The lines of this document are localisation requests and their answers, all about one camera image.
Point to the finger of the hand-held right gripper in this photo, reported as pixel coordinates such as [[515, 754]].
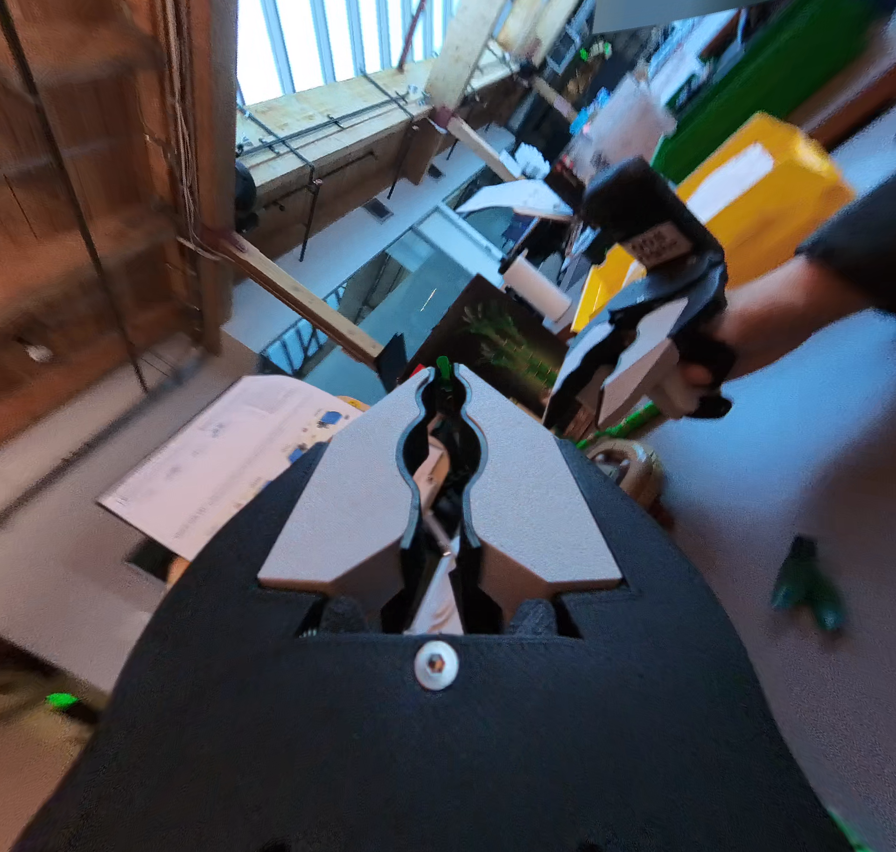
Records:
[[588, 355], [644, 362]]

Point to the green twig with oval leaves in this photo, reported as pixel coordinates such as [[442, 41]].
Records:
[[805, 586]]

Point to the black toy set box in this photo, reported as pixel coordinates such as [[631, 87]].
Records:
[[504, 348]]

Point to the person's right forearm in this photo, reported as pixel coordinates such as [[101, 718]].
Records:
[[854, 250]]

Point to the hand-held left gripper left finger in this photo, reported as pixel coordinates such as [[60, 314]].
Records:
[[336, 516]]

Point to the tan brick-built pot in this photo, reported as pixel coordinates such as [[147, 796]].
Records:
[[637, 474]]

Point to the green brick bamboo stalk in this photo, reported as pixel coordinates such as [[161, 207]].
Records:
[[630, 419]]

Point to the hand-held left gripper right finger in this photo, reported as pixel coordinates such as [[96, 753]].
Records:
[[539, 509]]

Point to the person's right hand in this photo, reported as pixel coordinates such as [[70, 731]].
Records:
[[749, 334]]

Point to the printed instruction sheet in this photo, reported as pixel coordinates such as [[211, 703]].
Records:
[[210, 460]]

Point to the green plastic bin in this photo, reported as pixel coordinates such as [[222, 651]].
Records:
[[770, 75]]

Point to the grey desk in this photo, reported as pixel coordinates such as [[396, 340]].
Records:
[[735, 481]]

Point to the small green brick piece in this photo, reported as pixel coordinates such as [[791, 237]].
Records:
[[442, 369]]

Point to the yellow plastic bin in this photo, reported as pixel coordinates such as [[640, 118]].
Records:
[[784, 187]]

